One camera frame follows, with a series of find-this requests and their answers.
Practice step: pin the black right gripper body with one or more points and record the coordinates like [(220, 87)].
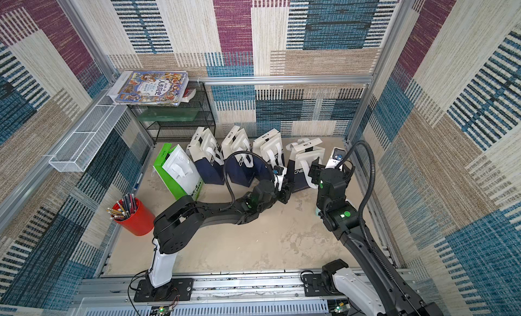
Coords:
[(317, 171)]

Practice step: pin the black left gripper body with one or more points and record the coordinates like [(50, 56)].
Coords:
[(284, 197)]

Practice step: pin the navy white takeout bag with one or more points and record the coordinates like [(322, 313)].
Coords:
[(207, 156), (302, 154), (239, 168), (270, 150)]

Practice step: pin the green white takeout bag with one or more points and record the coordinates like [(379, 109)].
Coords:
[(178, 172)]

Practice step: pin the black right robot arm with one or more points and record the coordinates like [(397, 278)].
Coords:
[(386, 293)]

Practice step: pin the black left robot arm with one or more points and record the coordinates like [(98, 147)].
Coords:
[(177, 225)]

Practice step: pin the green folder on shelf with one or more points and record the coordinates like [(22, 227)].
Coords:
[(168, 115)]

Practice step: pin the red pencil cup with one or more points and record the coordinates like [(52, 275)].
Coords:
[(132, 214)]

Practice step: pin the colourful picture book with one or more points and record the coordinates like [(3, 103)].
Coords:
[(152, 88)]

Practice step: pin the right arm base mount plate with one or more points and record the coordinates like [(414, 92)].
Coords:
[(322, 284)]

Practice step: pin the black wire mesh shelf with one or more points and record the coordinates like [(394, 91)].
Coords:
[(165, 123)]

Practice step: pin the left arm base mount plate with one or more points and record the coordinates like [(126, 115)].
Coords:
[(179, 289)]

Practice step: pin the white wire mesh basket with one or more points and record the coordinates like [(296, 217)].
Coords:
[(81, 147)]

